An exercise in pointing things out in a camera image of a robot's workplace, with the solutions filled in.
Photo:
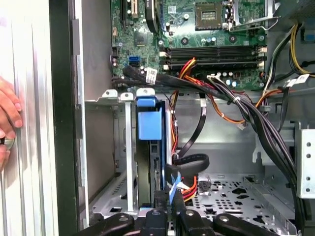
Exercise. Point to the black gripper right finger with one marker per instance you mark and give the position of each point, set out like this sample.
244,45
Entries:
194,223

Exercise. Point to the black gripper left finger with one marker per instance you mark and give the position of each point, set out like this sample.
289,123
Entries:
155,221

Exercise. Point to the hard disk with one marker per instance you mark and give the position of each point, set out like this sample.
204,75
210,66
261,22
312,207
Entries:
150,123

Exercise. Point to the metal disk bay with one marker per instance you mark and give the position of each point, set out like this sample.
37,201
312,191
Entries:
129,147

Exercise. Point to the black RAM slot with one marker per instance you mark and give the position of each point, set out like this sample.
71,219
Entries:
211,55
211,49
221,66
221,60

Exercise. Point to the narrow black expansion slot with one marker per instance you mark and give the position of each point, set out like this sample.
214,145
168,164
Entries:
123,14

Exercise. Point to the white expansion slot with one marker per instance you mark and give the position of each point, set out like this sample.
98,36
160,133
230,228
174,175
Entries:
134,9

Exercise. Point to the person's hand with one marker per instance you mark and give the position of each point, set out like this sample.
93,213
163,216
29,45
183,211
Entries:
9,108

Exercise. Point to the metal drive cage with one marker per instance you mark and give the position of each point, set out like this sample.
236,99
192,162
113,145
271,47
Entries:
307,159

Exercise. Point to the black PC case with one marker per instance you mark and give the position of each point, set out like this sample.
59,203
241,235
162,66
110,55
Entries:
61,123

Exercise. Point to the white barcode tag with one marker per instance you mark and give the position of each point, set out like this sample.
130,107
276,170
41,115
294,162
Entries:
151,75
301,78

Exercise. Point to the black SATA port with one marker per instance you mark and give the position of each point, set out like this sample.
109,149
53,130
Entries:
134,64

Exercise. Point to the blue SATA port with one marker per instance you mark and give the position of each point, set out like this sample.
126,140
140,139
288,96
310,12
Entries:
134,58

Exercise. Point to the small black chipset chip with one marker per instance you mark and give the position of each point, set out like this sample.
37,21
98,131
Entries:
140,39

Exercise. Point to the green motherboard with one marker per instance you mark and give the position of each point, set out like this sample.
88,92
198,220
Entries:
192,39

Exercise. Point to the metal locking lever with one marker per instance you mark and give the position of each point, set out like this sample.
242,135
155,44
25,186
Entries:
246,29

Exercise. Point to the CPU socket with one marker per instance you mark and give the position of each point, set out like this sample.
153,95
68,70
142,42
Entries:
208,16

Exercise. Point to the metal socket cover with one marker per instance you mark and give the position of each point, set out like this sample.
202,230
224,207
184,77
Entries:
269,9

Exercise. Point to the dark power supply unit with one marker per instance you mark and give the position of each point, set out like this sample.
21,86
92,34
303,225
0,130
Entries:
300,9

